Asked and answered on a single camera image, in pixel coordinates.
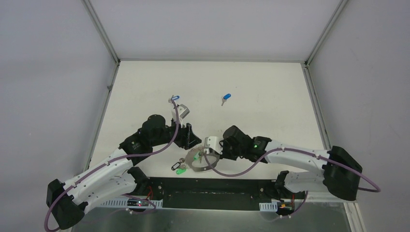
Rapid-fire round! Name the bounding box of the aluminium frame rail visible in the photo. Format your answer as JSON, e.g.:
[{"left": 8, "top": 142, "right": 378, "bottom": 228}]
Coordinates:
[{"left": 72, "top": 192, "right": 352, "bottom": 232}]

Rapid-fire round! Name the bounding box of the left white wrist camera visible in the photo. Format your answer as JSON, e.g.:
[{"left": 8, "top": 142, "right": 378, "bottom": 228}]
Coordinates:
[{"left": 174, "top": 104, "right": 190, "bottom": 126}]

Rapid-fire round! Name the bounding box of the blue tag key centre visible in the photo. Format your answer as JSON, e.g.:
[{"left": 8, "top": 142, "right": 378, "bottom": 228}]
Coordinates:
[{"left": 221, "top": 93, "right": 231, "bottom": 106}]

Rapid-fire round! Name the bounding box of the left controller board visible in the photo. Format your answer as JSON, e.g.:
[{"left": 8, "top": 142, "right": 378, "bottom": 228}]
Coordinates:
[{"left": 127, "top": 199, "right": 149, "bottom": 207}]

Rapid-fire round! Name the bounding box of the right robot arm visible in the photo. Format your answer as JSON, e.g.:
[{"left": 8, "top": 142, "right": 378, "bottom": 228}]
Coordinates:
[{"left": 205, "top": 126, "right": 363, "bottom": 201}]

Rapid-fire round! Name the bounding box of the right controller board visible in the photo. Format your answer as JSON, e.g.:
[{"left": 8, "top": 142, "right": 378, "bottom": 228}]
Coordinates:
[{"left": 277, "top": 203, "right": 294, "bottom": 214}]

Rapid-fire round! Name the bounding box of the controller board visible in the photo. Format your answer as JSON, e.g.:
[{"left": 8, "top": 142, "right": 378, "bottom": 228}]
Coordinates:
[
  {"left": 277, "top": 203, "right": 294, "bottom": 214},
  {"left": 127, "top": 199, "right": 149, "bottom": 207}
]

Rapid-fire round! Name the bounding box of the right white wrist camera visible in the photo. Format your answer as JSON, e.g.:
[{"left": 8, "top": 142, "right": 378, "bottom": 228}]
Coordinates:
[{"left": 204, "top": 136, "right": 223, "bottom": 155}]

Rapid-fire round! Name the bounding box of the black tag key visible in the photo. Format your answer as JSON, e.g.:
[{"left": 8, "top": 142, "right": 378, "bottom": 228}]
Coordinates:
[{"left": 171, "top": 161, "right": 181, "bottom": 171}]

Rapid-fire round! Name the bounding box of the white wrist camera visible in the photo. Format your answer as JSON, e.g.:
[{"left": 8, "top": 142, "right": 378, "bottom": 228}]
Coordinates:
[
  {"left": 204, "top": 136, "right": 223, "bottom": 155},
  {"left": 174, "top": 104, "right": 190, "bottom": 126}
]

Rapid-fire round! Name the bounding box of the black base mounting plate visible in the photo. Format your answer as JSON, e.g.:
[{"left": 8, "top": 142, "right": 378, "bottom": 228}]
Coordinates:
[{"left": 129, "top": 177, "right": 306, "bottom": 211}]

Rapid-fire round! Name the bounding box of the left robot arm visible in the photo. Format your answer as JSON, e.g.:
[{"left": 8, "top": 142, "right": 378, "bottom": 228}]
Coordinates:
[{"left": 44, "top": 115, "right": 202, "bottom": 232}]

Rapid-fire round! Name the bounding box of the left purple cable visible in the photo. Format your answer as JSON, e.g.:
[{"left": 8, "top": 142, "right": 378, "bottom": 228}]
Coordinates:
[{"left": 43, "top": 98, "right": 181, "bottom": 232}]

